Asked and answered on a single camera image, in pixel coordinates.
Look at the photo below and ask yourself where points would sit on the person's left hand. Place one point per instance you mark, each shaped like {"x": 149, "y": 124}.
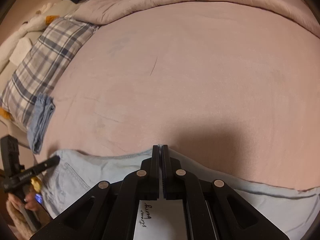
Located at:
{"x": 31, "y": 202}

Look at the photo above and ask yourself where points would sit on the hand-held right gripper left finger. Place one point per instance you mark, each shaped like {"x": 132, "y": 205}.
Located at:
{"x": 155, "y": 160}

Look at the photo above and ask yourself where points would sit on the pink bed sheet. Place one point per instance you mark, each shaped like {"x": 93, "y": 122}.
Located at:
{"x": 175, "y": 80}

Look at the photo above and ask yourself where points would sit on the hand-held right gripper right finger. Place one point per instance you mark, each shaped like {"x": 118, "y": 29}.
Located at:
{"x": 165, "y": 160}

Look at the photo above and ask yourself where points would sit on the folded blue cloth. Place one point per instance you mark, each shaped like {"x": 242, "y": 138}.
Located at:
{"x": 40, "y": 120}

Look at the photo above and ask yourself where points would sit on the plaid pillow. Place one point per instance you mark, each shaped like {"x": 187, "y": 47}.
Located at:
{"x": 50, "y": 55}

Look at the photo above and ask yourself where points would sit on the light blue denim pants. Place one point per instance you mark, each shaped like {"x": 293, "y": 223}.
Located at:
{"x": 82, "y": 170}

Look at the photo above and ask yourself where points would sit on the white plush toy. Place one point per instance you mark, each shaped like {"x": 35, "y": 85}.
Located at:
{"x": 32, "y": 25}

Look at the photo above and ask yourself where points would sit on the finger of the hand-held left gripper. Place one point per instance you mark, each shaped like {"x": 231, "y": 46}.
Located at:
{"x": 47, "y": 163}

